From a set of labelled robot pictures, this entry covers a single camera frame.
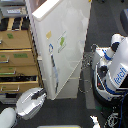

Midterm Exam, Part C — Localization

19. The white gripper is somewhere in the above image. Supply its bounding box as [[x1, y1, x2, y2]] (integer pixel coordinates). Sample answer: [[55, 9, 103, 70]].
[[16, 87, 47, 120]]

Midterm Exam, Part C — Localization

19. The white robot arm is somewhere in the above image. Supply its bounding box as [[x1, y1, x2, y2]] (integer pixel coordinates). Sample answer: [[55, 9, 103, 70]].
[[0, 87, 47, 128]]

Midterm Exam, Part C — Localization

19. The wooden drawer cabinet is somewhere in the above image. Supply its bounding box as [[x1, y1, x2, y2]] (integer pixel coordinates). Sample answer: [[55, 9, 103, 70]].
[[0, 17, 43, 97]]

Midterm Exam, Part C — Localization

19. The green android sticker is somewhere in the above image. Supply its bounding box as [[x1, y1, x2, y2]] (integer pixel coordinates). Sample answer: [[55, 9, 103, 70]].
[[57, 32, 67, 52]]

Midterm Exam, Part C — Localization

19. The white blue robot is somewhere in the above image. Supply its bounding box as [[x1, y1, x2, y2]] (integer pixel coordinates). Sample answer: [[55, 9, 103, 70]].
[[92, 34, 128, 106]]

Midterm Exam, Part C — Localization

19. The grey box on cabinet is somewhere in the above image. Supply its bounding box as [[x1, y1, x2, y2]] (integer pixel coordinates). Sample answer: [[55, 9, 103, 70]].
[[0, 6, 27, 17]]

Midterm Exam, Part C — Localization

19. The grey cable loop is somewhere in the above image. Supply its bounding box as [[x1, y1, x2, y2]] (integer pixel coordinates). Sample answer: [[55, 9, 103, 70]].
[[78, 43, 100, 94]]

